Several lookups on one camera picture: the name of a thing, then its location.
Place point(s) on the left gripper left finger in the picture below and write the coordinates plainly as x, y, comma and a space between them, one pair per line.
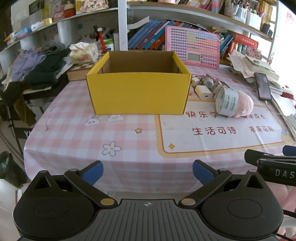
84, 180

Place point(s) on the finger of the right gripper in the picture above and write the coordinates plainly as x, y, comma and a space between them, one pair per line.
289, 150
252, 156

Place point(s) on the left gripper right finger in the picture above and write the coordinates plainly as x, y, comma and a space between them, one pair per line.
213, 182

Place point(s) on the pink plush toy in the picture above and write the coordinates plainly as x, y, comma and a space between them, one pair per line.
245, 105

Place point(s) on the clear packing tape roll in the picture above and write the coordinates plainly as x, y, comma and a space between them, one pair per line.
226, 101

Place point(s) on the large white charger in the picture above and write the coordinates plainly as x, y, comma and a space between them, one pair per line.
203, 92

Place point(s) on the grey timer gadget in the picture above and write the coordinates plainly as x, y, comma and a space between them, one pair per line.
208, 82

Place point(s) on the small white charger cube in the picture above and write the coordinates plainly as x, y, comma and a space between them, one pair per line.
195, 81

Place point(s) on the pink checked tablecloth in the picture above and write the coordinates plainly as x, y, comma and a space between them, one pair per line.
150, 153

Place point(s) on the black smartphone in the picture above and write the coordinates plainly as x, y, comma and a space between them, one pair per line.
262, 85

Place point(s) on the stack of papers and books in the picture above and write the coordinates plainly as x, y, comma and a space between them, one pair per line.
281, 97

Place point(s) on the chessboard box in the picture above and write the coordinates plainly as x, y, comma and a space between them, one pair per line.
78, 71

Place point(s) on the yellow cardboard box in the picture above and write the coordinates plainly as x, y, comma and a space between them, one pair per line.
139, 82

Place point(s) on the pink keyboard learning toy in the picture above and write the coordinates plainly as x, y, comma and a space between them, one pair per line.
194, 47

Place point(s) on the pile of clothes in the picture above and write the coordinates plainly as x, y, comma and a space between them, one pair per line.
34, 69

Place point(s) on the floral tissue box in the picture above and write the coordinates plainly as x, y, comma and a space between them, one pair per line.
83, 52

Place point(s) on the white bookshelf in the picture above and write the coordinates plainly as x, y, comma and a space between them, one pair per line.
122, 17

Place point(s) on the red pen in cup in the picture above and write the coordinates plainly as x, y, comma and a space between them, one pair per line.
99, 32

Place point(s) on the row of blue books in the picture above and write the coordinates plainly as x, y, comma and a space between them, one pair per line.
146, 35

